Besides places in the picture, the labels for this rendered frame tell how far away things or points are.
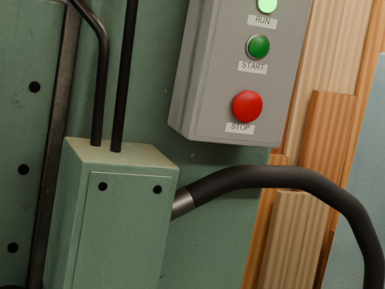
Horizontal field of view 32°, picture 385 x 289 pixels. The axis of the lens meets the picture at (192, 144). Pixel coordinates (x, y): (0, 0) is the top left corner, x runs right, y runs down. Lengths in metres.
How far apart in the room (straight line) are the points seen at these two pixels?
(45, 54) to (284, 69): 0.23
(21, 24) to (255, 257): 1.62
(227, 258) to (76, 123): 0.23
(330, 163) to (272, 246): 0.36
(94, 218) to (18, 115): 0.15
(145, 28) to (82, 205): 0.18
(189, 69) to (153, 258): 0.18
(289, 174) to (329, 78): 1.59
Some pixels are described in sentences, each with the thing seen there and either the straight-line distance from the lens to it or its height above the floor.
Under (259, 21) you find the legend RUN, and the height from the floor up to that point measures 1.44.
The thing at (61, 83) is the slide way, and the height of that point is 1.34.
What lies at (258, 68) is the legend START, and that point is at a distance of 0.62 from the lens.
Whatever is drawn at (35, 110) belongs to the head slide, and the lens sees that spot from 0.67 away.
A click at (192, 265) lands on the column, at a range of 0.73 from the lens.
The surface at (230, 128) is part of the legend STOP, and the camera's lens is 0.62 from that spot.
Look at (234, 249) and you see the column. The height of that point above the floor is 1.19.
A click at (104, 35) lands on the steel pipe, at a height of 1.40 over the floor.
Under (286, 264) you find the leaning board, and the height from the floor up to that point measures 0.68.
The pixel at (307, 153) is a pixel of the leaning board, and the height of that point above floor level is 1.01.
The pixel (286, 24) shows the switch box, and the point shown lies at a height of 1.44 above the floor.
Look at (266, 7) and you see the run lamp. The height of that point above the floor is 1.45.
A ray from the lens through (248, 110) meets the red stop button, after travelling 0.61.
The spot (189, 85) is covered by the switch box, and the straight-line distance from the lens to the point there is 0.62.
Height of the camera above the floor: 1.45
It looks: 13 degrees down
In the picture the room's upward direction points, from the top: 11 degrees clockwise
